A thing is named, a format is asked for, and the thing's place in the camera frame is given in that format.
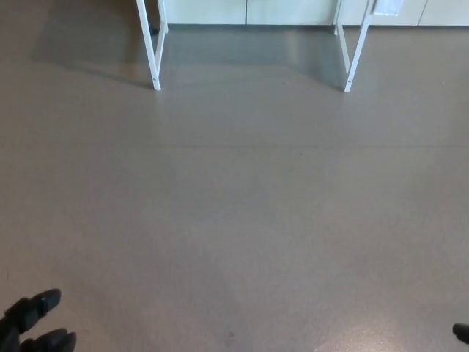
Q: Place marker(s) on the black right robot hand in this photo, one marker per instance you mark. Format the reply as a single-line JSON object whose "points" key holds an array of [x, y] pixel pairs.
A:
{"points": [[462, 330]]}

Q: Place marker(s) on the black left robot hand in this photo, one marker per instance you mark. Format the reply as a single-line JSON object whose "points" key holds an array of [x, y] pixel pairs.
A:
{"points": [[25, 315]]}

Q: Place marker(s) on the small black floor object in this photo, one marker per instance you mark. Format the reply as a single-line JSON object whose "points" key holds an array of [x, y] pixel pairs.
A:
{"points": [[154, 30]]}

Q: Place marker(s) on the white hanging sheet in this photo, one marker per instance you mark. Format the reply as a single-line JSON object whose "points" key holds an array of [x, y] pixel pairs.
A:
{"points": [[388, 6]]}

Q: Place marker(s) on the white cabinet front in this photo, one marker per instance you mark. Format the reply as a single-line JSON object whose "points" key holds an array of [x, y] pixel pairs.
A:
{"points": [[286, 11]]}

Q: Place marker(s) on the white table leg frame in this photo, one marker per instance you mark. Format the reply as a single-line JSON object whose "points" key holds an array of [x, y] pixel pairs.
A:
{"points": [[357, 55], [151, 55]]}

